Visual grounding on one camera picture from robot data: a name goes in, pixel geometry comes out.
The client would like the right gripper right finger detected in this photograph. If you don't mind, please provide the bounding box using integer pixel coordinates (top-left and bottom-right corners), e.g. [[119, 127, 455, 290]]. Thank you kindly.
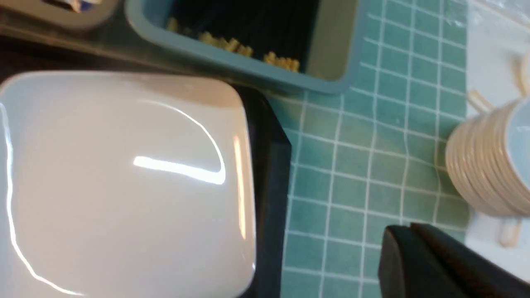
[[410, 223, 530, 298]]

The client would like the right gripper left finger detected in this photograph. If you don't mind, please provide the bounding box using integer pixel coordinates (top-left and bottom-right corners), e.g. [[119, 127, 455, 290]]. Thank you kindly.
[[378, 226, 460, 298]]

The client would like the white square rice plate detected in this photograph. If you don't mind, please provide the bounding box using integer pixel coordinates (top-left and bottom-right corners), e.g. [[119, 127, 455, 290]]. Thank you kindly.
[[1, 71, 257, 298]]

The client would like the teal checked tablecloth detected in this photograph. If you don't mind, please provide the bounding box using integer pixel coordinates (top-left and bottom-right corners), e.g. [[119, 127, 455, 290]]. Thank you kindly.
[[269, 0, 470, 298]]

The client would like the stack of beige plates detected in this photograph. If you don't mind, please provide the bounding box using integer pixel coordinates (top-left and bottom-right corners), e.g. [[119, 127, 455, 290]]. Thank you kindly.
[[445, 98, 530, 217]]

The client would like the blue-grey plastic bin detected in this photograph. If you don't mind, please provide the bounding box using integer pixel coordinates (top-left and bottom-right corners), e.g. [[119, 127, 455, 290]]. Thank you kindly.
[[124, 0, 369, 94]]

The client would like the bundle of black chopsticks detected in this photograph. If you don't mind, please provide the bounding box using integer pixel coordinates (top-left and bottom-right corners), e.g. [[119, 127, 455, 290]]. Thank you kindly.
[[165, 0, 320, 73]]

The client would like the brown plastic bin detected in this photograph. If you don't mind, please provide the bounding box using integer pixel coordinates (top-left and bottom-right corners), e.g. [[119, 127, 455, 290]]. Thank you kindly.
[[0, 0, 122, 31]]

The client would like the black serving tray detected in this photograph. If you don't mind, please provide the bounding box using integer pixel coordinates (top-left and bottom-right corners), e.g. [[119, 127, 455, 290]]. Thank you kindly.
[[1, 36, 292, 298]]

